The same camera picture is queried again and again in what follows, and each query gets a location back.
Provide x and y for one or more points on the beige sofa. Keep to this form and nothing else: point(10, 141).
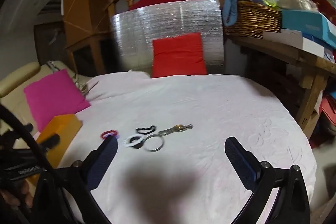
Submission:
point(15, 82)

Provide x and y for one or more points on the orange cardboard box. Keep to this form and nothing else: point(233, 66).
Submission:
point(63, 127)

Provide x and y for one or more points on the pink cushion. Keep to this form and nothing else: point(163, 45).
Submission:
point(52, 98)

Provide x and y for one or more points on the red bag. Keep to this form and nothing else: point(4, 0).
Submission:
point(328, 113)

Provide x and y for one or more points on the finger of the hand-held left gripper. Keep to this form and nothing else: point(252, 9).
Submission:
point(50, 140)
point(28, 127)

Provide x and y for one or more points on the blue box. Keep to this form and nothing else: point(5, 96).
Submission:
point(307, 23)

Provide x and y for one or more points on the person's left hand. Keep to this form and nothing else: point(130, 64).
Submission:
point(14, 196)

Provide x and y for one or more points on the silver bangle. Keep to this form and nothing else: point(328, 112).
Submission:
point(147, 148)

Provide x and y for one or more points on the silver foil panel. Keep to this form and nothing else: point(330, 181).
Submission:
point(162, 22)

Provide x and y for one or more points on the wooden shelf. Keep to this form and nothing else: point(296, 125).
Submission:
point(288, 53)

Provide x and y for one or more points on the blue cloth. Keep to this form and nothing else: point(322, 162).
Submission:
point(232, 6)

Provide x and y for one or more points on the white box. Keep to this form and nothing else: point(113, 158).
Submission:
point(294, 41)

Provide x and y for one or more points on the red cushion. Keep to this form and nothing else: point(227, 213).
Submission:
point(178, 56)

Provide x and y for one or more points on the white towel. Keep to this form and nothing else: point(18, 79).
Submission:
point(197, 108)

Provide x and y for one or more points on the wicker basket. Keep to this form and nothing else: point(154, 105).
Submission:
point(252, 19)

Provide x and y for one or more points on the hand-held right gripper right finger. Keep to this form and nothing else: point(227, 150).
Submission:
point(241, 163)

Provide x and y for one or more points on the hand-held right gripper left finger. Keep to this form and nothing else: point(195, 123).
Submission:
point(105, 158)

